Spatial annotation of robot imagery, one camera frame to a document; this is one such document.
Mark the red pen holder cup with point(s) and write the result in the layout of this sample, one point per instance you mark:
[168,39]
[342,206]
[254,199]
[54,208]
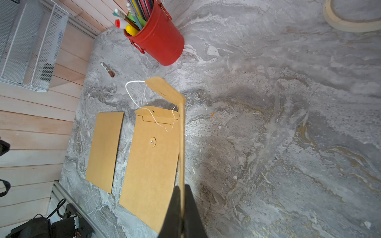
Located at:
[159,37]

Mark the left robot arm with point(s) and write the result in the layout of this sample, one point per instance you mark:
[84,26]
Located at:
[65,221]

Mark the white wire shelf rack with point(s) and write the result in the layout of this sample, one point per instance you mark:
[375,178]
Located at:
[31,36]

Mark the marker pen on table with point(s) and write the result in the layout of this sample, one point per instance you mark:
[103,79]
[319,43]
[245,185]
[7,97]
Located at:
[109,71]

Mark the brown file bag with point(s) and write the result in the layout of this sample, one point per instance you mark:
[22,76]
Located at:
[169,93]
[152,165]
[103,151]

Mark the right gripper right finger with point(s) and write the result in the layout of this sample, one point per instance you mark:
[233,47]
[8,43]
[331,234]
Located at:
[193,227]

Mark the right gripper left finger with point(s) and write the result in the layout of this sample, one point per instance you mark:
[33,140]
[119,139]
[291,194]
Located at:
[172,225]

